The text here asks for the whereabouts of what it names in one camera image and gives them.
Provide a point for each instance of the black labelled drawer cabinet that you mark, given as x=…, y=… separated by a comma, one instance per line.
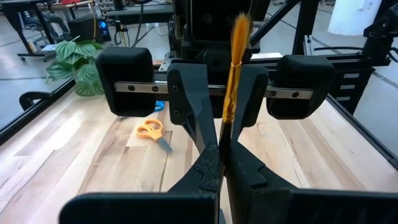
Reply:
x=351, y=90

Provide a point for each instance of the gold ferrule black paintbrush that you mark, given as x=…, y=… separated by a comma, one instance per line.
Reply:
x=236, y=46

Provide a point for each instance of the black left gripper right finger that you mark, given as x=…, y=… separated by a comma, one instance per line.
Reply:
x=248, y=186

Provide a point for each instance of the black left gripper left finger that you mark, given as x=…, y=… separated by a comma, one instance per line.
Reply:
x=199, y=186

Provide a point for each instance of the blue scissors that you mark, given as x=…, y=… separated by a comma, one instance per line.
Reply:
x=159, y=106

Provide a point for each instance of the black work table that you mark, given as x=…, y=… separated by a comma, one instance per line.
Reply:
x=140, y=9

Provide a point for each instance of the black computer tower blue light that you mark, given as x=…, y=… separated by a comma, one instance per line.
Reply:
x=87, y=29

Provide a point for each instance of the wooden top desk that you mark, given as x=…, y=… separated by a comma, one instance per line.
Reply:
x=18, y=4

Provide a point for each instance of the black clamp bracket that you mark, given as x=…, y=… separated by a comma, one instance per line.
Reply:
x=379, y=34

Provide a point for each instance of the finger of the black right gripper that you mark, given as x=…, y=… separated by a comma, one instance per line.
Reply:
x=252, y=99
x=186, y=93

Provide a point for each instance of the orange scissors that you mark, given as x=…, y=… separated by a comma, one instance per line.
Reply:
x=152, y=132

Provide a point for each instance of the potted green striped plant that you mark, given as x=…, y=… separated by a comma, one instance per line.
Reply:
x=77, y=65

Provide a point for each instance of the white cylinder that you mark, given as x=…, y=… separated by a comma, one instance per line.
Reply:
x=354, y=15

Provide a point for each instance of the grey office chair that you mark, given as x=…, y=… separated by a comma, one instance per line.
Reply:
x=46, y=25

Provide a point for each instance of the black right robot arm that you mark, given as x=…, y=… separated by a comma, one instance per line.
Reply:
x=217, y=18

